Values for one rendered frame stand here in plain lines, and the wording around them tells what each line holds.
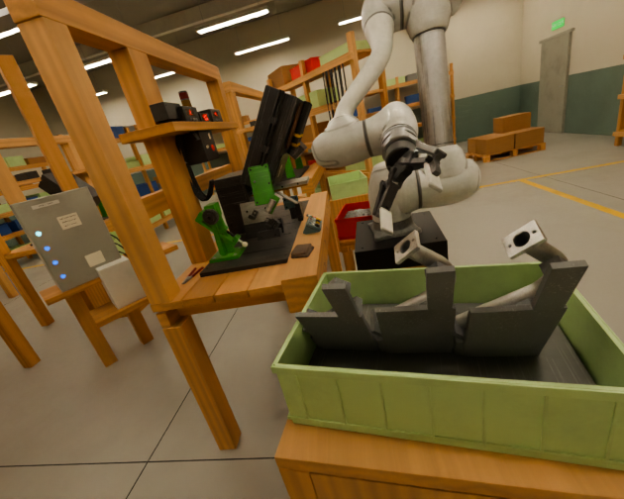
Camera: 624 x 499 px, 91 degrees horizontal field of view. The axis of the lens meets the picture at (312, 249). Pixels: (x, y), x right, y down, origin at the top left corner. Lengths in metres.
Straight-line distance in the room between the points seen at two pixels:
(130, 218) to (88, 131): 0.30
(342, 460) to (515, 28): 11.53
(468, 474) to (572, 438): 0.18
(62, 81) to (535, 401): 1.42
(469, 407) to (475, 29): 11.06
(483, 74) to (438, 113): 10.14
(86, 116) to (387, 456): 1.25
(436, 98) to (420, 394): 0.95
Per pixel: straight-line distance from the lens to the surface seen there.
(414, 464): 0.71
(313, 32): 10.94
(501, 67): 11.55
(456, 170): 1.20
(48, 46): 1.33
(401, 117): 0.86
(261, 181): 1.71
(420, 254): 0.56
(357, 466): 0.72
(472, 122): 11.28
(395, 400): 0.66
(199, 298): 1.30
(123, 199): 1.27
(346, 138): 0.87
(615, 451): 0.75
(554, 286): 0.61
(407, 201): 1.19
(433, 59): 1.27
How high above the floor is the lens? 1.39
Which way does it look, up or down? 21 degrees down
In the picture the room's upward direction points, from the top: 13 degrees counter-clockwise
